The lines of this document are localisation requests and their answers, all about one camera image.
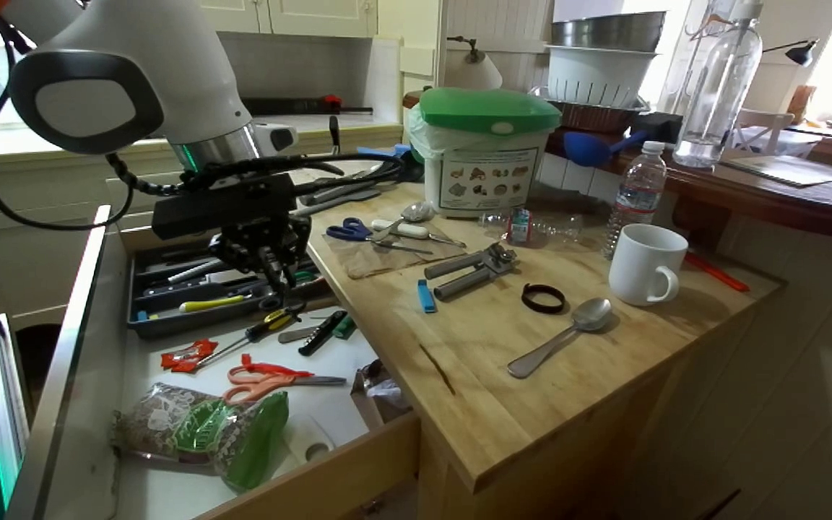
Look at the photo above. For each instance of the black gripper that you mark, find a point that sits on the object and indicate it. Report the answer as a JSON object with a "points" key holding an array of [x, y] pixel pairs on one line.
{"points": [[261, 241]]}

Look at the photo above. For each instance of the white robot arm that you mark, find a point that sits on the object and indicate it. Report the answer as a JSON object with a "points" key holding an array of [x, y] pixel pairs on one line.
{"points": [[144, 60]]}

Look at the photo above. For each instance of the open wooden drawer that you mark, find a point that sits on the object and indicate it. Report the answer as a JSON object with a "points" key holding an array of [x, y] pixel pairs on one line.
{"points": [[78, 387]]}

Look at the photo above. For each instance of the yellow black screwdriver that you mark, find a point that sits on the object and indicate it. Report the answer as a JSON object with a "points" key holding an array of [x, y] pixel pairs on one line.
{"points": [[267, 324]]}

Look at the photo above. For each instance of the black green pliers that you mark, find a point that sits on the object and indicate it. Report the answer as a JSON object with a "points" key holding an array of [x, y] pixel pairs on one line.
{"points": [[323, 330]]}

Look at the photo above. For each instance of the clear plastic bag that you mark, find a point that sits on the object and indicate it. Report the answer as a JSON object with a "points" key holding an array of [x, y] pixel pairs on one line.
{"points": [[377, 261]]}

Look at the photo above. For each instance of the metal tongs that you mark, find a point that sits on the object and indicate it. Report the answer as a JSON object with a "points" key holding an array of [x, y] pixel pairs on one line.
{"points": [[348, 196]]}

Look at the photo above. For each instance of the orange red small tool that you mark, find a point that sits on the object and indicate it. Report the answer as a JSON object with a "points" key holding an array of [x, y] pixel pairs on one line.
{"points": [[186, 359]]}

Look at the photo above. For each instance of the black cutlery tray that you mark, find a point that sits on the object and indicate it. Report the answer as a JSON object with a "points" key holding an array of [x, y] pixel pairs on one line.
{"points": [[138, 323]]}

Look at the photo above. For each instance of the metal measuring spoon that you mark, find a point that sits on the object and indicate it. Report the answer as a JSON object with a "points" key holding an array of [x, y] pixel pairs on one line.
{"points": [[416, 213]]}

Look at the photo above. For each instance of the blue rectangular block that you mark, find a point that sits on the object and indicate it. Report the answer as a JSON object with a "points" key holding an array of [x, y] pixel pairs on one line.
{"points": [[424, 300]]}

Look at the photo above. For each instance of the metal cookie cutter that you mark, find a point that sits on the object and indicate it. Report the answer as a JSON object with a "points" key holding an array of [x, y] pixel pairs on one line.
{"points": [[382, 395]]}

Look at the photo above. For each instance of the plastic bag with green contents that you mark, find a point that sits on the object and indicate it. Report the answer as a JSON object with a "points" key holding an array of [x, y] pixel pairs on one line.
{"points": [[202, 428]]}

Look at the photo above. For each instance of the white bin with green lid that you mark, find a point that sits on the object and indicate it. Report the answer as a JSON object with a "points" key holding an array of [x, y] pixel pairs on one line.
{"points": [[476, 147]]}

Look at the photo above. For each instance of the white shade table lamp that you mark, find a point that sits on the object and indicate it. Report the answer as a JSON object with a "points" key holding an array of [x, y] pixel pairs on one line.
{"points": [[475, 72]]}

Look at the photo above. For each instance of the silver metal spoon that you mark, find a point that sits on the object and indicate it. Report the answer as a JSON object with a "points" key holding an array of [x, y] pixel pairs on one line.
{"points": [[593, 316]]}

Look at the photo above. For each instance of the blue bowl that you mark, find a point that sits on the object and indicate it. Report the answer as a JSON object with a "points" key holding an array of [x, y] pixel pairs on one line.
{"points": [[589, 148]]}

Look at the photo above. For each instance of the white ceramic mug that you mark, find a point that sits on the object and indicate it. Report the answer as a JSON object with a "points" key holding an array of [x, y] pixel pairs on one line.
{"points": [[642, 261]]}

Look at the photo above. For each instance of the clear plastic water bottle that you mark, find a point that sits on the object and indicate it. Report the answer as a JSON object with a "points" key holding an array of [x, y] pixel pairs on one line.
{"points": [[642, 190]]}

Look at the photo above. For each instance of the white colander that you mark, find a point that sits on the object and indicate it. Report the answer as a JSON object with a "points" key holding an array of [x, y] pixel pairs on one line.
{"points": [[598, 76]]}

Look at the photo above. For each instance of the metal mixing bowl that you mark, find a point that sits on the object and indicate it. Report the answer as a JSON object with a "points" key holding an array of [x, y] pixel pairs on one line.
{"points": [[606, 31]]}

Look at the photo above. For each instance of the orange pen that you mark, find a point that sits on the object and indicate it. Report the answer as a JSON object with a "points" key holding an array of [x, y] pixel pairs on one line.
{"points": [[719, 277]]}

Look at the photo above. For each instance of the tall clear glass bottle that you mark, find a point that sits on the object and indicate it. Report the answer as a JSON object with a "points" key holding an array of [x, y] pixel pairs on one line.
{"points": [[719, 89]]}

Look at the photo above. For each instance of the black desk lamp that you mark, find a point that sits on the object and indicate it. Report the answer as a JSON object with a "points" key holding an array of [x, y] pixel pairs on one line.
{"points": [[798, 50]]}

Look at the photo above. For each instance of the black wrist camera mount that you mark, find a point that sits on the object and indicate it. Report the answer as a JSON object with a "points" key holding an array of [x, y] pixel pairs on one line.
{"points": [[222, 205]]}

